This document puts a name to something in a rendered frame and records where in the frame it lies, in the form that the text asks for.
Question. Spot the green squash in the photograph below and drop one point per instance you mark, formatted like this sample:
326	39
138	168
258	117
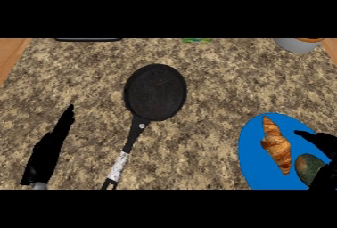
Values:
308	167

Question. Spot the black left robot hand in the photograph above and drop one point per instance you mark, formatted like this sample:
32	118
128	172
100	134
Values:
48	154

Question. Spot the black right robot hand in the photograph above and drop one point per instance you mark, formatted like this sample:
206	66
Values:
327	154

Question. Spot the green box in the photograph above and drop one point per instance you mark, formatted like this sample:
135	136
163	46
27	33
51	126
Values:
197	40

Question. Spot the brown croissant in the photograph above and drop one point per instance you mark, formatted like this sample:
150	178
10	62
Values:
277	145

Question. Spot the orange object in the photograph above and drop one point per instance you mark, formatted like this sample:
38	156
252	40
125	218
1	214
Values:
311	39

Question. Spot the black frying pan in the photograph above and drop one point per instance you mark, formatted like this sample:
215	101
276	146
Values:
155	93

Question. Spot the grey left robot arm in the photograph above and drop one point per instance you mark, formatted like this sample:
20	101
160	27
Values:
39	186

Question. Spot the blue plate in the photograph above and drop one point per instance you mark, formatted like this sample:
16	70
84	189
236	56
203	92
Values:
259	160

